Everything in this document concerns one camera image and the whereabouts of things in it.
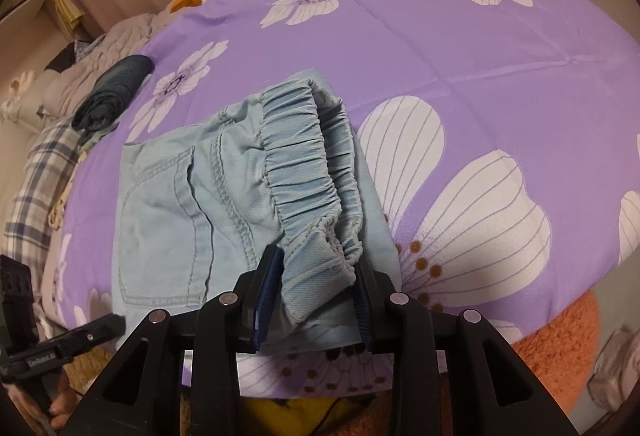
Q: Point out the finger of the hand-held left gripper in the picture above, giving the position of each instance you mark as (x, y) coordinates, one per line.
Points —
(102, 330)

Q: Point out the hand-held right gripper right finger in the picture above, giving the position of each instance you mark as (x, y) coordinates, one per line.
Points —
(361, 301)

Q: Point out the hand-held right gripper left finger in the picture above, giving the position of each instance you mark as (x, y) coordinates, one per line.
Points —
(267, 281)

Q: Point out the light blue denim pants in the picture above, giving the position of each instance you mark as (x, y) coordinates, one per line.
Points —
(200, 196)

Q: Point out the person's left hand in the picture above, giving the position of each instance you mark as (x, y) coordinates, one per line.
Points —
(62, 403)

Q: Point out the plaid cloth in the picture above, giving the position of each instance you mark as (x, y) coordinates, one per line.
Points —
(45, 186)

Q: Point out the yellow cloth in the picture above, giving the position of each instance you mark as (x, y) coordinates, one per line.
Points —
(290, 416)

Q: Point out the orange fluffy blanket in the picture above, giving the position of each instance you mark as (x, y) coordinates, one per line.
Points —
(555, 346)

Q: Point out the dark rolled cloth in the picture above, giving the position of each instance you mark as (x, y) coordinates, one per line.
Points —
(112, 90)

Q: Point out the purple floral blanket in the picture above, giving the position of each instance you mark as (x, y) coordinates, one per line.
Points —
(450, 65)

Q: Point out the pale pink cloth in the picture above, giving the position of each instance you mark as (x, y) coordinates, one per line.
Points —
(617, 366)

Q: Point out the grey quilted jacket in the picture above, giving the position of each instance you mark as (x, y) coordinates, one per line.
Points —
(105, 50)

